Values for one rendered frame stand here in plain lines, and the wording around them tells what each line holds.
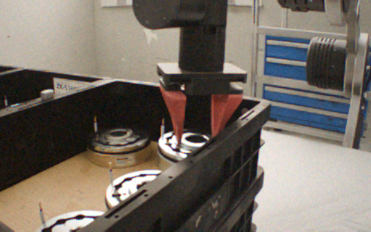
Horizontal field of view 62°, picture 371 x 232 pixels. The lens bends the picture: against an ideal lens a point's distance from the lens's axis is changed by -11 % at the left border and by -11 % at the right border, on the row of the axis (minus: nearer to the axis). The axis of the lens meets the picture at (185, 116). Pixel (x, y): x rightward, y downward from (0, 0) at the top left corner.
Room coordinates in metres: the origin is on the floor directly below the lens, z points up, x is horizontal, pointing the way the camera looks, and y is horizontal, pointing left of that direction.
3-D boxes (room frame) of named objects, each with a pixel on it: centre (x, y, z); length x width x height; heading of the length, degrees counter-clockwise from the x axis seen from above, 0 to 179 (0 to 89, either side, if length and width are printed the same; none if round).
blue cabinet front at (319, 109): (2.04, -0.82, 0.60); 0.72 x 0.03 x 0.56; 56
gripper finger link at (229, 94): (0.43, -0.03, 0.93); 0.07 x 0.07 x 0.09; 14
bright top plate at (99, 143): (0.50, 0.11, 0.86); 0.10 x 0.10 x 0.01
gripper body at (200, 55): (0.43, -0.02, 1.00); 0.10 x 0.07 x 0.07; 104
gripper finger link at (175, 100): (0.42, -0.01, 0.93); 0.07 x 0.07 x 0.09; 14
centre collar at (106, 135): (0.50, 0.11, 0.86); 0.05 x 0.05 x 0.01
